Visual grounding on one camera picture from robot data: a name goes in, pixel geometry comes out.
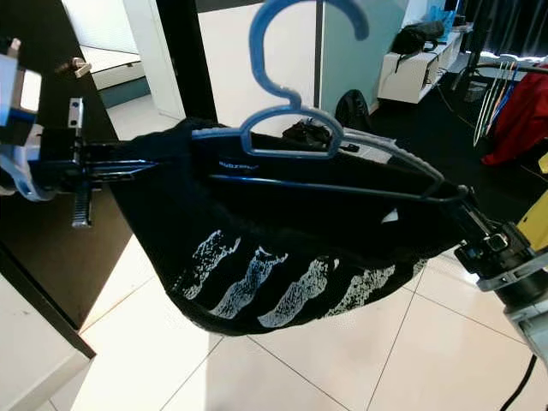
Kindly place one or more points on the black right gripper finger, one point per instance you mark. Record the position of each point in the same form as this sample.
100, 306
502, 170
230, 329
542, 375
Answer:
469, 217
476, 211

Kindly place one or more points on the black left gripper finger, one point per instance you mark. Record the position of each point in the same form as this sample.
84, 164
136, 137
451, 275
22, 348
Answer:
116, 170
110, 152

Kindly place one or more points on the black shirt with white print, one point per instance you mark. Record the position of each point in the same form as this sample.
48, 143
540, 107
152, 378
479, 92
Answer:
308, 240

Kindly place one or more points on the blue plastic hanger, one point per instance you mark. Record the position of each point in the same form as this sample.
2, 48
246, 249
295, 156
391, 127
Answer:
255, 51

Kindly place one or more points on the black shoulder bag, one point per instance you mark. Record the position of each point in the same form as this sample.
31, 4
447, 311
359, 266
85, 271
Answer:
415, 36

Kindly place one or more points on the green thin hanger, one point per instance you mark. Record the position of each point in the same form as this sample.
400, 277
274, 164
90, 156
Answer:
488, 111

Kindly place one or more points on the salmon thin hanger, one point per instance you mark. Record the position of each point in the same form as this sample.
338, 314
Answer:
498, 94

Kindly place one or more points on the blue thin hanger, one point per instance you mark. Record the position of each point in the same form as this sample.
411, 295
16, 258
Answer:
507, 86

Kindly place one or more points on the red cloth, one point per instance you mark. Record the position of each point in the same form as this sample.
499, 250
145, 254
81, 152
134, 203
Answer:
522, 120

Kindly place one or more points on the black metal clothes rack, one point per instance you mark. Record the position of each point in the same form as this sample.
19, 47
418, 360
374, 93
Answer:
531, 63

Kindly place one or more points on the black backpack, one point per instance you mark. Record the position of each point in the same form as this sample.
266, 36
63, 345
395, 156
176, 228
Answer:
351, 107

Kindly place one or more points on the black curtain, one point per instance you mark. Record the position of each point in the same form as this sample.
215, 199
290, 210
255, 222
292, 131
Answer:
514, 30

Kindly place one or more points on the light blue cloth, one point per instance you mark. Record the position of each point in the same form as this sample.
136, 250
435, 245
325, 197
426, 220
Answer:
443, 15

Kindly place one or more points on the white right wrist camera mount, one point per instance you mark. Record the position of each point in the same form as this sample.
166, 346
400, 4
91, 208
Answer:
527, 312

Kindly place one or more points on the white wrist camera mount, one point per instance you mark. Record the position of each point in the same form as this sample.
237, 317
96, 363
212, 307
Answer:
27, 92
527, 312

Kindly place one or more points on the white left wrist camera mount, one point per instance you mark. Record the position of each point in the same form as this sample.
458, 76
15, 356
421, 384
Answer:
27, 92

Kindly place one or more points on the black wall post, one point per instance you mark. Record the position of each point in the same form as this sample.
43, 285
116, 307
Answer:
184, 60

